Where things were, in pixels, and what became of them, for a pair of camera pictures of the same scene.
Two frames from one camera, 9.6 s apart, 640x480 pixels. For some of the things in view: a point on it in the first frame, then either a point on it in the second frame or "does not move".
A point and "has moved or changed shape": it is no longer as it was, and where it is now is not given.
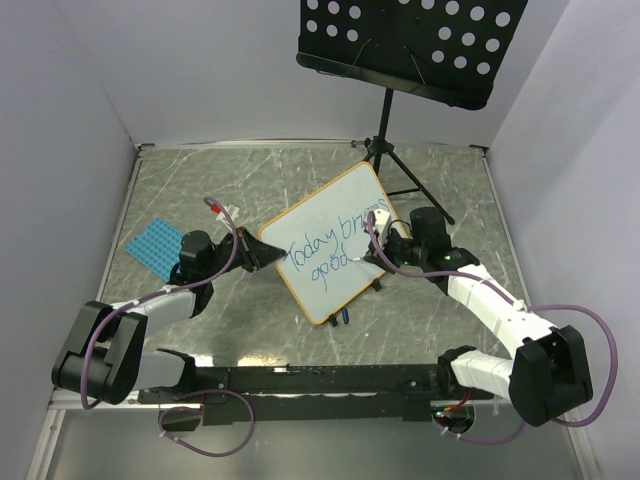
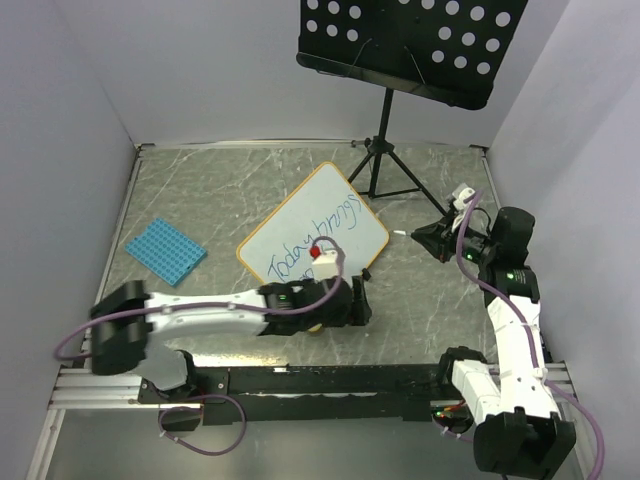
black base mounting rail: [319, 394] does not move
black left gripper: [254, 252] -> [357, 313]
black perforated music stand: [446, 50] does not move
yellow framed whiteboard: [324, 234] has moved or changed shape
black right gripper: [373, 257] -> [438, 238]
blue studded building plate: [159, 247] does not move
